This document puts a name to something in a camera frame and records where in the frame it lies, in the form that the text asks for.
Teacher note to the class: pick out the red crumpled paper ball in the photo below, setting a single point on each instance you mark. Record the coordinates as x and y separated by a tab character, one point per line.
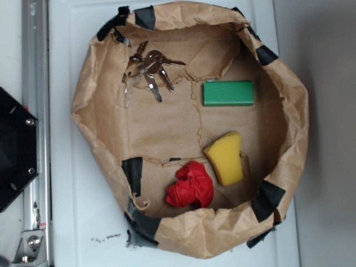
193	186

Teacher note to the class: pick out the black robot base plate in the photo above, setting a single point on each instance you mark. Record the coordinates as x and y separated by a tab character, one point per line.
19	163

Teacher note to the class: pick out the aluminium frame rail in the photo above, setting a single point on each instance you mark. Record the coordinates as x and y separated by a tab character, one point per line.
36	96

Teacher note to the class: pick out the silver key bunch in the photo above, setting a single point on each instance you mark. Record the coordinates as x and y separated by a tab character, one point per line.
148	66

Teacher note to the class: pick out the yellow sponge wedge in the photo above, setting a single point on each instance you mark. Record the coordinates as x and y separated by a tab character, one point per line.
224	155

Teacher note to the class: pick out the metal corner bracket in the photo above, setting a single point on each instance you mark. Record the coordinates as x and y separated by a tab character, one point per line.
31	250

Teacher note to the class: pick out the brown paper bag bin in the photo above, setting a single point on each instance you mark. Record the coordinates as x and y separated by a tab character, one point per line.
139	149

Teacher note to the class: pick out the white tray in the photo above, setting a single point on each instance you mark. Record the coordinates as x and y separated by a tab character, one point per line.
89	228

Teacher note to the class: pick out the green rectangular block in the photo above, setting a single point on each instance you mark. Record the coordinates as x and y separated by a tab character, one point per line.
229	93

